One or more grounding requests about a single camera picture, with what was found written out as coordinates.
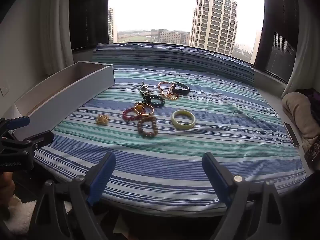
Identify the brown wooden bead bracelet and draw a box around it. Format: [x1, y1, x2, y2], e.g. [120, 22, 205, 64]
[137, 115, 158, 138]

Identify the red bead bracelet amber bead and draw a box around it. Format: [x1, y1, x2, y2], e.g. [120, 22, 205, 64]
[122, 107, 142, 121]

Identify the black smart band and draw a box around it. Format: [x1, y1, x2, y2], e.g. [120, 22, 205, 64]
[172, 82, 190, 95]

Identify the beige folded blanket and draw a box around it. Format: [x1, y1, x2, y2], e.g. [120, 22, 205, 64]
[281, 92, 319, 151]

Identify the blue green striped bedsheet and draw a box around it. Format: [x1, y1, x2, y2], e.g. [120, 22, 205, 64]
[35, 43, 307, 216]

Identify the green cord silver charm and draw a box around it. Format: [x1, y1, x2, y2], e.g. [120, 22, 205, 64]
[134, 82, 151, 97]

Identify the white fluffy rug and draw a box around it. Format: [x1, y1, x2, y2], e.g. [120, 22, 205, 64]
[3, 194, 73, 235]

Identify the gold chain bangle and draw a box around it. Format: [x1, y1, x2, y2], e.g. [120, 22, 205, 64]
[134, 103, 155, 116]

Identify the left white curtain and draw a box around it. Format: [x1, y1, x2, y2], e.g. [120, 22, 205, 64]
[40, 0, 74, 75]

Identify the white cardboard box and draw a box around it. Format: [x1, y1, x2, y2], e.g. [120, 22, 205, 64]
[14, 61, 115, 140]

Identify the person's left hand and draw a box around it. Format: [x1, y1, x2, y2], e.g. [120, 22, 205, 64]
[0, 172, 15, 205]

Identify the right white curtain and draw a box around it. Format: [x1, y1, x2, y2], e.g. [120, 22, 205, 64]
[281, 0, 319, 96]

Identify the white curtain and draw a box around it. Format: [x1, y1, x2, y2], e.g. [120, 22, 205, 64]
[40, 0, 74, 75]
[281, 0, 319, 96]

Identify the black phone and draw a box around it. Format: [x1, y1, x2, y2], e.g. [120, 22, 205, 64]
[284, 122, 299, 148]

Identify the gold pearl bead necklace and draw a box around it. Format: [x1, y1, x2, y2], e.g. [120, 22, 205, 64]
[157, 81, 180, 101]

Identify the dark green bead bracelet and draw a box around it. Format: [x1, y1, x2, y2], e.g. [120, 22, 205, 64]
[139, 93, 166, 108]

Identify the pale green jade bangle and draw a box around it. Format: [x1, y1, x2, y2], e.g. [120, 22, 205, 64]
[171, 109, 196, 130]

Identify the white wall socket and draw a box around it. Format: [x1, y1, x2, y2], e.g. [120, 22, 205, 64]
[0, 83, 9, 97]

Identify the gold ring cluster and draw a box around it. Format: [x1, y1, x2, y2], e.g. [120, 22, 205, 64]
[95, 114, 109, 126]

